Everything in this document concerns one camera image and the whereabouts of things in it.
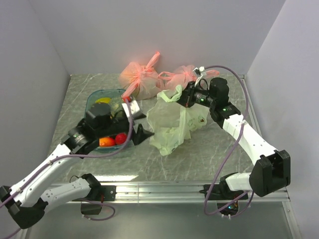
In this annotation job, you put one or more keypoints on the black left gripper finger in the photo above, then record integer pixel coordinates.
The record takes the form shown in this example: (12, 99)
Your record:
(140, 135)
(138, 114)

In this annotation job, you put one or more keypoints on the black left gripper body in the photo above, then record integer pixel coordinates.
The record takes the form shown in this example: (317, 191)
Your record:
(119, 125)

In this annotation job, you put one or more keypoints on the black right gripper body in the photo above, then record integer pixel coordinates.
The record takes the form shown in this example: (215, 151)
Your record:
(196, 95)

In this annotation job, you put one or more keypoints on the light green plastic bag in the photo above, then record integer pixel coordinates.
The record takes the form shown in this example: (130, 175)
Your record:
(172, 123)

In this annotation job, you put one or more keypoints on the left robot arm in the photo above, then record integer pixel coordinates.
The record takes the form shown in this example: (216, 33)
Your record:
(28, 200)

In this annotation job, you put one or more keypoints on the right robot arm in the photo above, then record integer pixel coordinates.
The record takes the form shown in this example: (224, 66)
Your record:
(271, 168)

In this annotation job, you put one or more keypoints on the orange fake mango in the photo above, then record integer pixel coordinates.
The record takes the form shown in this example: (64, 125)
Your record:
(107, 142)

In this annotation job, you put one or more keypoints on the right pink tied bag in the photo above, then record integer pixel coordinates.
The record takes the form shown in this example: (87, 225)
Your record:
(180, 76)

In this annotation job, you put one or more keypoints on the pink tied bag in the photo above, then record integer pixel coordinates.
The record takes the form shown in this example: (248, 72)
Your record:
(180, 76)
(141, 81)

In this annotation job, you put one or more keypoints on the yellow fake starfruit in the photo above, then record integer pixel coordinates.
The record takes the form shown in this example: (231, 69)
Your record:
(103, 100)

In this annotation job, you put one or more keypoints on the left pink tied bag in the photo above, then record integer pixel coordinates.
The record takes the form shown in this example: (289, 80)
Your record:
(141, 81)

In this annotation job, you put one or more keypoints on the teal plastic basket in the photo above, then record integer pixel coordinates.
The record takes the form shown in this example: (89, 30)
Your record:
(104, 112)

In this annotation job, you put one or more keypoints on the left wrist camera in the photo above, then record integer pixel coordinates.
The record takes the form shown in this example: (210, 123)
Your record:
(132, 105)

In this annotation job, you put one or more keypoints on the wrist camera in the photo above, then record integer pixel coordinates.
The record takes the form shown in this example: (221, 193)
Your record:
(132, 105)
(200, 72)

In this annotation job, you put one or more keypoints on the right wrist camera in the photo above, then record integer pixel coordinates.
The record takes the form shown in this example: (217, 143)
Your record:
(200, 72)

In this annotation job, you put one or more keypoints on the aluminium mounting rail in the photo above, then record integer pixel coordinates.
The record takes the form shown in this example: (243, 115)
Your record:
(169, 210)

